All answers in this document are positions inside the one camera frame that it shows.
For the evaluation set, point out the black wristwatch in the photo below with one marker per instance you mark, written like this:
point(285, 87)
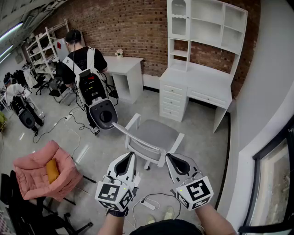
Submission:
point(118, 213)

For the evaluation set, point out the white shelving rack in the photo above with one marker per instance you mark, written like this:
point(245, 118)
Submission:
point(43, 50)

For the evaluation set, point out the grey office chair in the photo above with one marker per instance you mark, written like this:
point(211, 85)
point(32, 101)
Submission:
point(57, 88)

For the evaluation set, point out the green plant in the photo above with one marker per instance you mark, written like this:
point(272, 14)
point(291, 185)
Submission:
point(2, 120)

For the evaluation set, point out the person's black clothing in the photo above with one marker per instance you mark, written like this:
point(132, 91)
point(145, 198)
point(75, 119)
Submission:
point(165, 228)

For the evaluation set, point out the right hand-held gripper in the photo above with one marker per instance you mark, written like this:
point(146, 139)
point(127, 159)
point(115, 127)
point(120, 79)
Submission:
point(197, 192)

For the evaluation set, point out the white power strip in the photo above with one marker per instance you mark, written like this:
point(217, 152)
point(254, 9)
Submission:
point(68, 117)
point(149, 204)

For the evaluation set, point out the orange cushion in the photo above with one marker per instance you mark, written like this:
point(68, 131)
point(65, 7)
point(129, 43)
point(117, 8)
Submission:
point(52, 171)

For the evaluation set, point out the black framed window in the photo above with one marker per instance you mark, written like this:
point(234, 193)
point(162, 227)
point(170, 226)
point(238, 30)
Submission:
point(273, 183)

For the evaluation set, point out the grey and white chair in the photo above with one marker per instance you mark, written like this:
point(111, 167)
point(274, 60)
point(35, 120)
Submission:
point(156, 135)

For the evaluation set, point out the ceiling tube light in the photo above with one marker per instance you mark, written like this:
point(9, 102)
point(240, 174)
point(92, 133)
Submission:
point(11, 31)
point(6, 51)

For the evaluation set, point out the wide white desk drawer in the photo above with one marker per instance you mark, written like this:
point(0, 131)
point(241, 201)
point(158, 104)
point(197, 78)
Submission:
point(207, 98)

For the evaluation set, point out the small white desk drawer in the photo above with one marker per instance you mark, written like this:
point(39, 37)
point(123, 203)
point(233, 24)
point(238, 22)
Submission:
point(172, 101)
point(174, 90)
point(171, 112)

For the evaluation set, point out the pink armchair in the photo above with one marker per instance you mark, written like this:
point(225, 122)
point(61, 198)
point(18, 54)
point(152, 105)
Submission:
point(34, 174)

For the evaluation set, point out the person's shoe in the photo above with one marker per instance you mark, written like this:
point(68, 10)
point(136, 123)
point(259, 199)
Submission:
point(150, 219)
point(169, 213)

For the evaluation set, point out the black office chair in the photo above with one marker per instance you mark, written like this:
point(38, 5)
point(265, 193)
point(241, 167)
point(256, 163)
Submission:
point(41, 83)

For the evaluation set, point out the small white desk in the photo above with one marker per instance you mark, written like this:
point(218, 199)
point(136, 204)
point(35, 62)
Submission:
point(124, 63)

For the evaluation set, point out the person's right forearm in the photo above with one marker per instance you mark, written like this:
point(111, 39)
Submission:
point(213, 220)

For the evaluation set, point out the small potted flower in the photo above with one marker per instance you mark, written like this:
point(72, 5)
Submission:
point(119, 52)

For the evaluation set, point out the white board red sticker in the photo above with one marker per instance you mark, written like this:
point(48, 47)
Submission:
point(63, 49)

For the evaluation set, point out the white desk with hutch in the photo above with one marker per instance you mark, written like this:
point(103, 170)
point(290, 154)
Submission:
point(206, 78)

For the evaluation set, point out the person's right shoe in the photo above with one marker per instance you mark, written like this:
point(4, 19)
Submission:
point(169, 213)

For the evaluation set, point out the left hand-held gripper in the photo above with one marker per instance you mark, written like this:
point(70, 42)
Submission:
point(114, 195)

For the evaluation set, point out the black chair frame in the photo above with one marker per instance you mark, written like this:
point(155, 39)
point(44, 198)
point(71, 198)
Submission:
point(9, 190)

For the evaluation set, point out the person's left shoe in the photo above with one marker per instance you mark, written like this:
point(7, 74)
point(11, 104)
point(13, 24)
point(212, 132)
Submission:
point(150, 219)

